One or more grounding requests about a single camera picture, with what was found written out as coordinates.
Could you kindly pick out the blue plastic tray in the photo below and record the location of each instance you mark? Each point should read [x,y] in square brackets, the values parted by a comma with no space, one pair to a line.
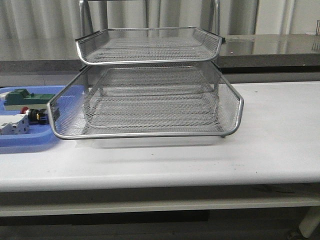
[39,137]

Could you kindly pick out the red emergency stop button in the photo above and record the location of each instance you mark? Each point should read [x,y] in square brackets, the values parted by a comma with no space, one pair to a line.
[36,116]

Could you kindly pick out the silver mesh tray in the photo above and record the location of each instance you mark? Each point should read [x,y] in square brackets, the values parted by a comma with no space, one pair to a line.
[119,109]
[122,46]
[68,121]

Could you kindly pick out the dark steel back counter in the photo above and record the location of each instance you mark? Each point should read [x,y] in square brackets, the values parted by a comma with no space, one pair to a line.
[240,54]

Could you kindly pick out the silver metal rack frame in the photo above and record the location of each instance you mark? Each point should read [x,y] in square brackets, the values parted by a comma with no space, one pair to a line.
[86,26]

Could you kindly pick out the white circuit breaker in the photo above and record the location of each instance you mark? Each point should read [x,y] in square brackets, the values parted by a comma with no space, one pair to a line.
[14,124]

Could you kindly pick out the green terminal block module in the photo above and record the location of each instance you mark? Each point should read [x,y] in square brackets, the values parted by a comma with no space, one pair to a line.
[19,98]

